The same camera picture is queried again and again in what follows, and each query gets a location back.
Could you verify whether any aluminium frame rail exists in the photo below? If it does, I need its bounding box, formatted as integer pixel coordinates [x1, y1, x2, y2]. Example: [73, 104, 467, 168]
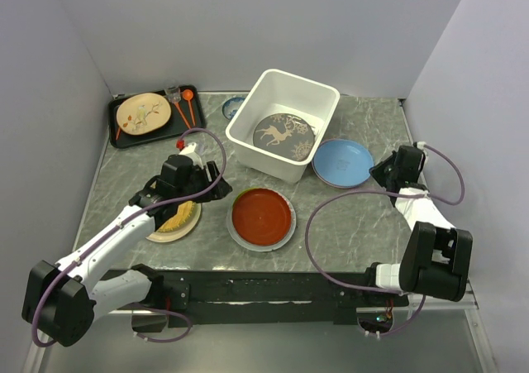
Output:
[102, 275, 480, 316]

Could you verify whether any grey reindeer plate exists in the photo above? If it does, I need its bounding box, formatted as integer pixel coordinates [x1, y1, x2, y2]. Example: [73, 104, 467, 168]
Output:
[252, 113, 315, 161]

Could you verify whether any orange chopstick-like stick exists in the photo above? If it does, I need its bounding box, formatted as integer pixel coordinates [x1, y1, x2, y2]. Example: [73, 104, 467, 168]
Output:
[173, 99, 192, 129]

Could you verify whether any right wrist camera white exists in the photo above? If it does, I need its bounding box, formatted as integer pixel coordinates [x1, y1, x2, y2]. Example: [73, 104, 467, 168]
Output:
[414, 141, 427, 151]

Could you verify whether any pink plate under blue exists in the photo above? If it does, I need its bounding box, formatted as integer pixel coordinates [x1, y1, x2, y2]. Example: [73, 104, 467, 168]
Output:
[312, 159, 369, 189]

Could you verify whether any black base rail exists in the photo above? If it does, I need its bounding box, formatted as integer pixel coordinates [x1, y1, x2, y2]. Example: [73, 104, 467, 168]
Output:
[114, 267, 410, 328]

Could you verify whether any small blue patterned dish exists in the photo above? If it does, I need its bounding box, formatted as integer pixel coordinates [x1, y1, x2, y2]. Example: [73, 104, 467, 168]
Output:
[222, 97, 245, 121]

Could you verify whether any small clear glass cup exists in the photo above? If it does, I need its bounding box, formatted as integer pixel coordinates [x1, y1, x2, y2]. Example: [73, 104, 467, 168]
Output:
[164, 85, 181, 105]

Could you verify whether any red scalloped plate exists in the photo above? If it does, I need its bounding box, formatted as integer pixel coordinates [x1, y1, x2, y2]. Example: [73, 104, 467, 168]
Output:
[231, 189, 293, 246]

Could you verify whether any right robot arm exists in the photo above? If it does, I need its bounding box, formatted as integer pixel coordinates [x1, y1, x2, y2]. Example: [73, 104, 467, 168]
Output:
[361, 142, 473, 305]

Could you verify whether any orange spoon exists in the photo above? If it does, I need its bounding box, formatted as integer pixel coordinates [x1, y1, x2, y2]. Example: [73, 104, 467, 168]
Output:
[182, 88, 196, 127]

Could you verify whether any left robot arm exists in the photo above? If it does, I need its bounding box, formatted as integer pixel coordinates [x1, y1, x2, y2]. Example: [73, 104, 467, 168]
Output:
[21, 151, 232, 347]

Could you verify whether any cream plate under mat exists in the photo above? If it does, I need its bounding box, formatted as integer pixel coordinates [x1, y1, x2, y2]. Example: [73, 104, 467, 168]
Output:
[146, 203, 202, 243]

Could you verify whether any white plastic bin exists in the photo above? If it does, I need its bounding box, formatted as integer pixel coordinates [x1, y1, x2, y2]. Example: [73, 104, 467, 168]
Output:
[226, 69, 340, 184]

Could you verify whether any beige bird plate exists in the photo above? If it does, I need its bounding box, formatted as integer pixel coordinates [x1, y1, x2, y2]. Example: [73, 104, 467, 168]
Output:
[116, 93, 171, 136]

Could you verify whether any woven bamboo mat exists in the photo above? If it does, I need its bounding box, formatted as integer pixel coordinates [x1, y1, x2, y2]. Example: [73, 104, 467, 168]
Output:
[157, 201, 197, 233]

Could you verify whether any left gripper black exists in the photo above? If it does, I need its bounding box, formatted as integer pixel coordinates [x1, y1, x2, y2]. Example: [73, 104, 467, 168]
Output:
[176, 160, 232, 203]

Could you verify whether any black serving tray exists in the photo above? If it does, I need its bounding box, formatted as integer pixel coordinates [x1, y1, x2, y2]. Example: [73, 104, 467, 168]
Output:
[107, 84, 207, 149]

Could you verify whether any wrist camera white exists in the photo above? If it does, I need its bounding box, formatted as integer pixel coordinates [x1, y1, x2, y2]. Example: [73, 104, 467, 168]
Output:
[414, 141, 427, 151]
[176, 140, 203, 165]

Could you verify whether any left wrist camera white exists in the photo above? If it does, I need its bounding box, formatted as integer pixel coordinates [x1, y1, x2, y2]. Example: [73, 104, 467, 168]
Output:
[176, 140, 203, 165]

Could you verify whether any white plate under stack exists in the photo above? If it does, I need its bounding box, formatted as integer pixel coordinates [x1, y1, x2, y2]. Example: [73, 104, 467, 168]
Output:
[226, 191, 297, 252]

